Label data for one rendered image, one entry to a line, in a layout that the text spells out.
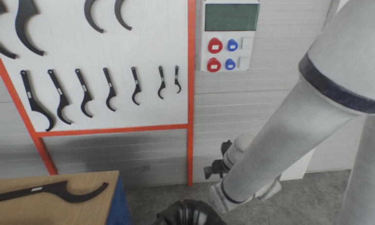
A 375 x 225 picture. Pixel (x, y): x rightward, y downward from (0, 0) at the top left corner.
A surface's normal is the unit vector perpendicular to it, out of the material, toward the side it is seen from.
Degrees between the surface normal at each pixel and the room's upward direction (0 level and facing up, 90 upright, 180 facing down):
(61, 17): 90
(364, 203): 93
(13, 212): 0
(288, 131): 95
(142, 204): 0
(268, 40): 90
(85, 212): 0
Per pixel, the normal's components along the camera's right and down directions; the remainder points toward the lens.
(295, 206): 0.00, -0.88
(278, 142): -0.78, 0.37
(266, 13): 0.10, 0.48
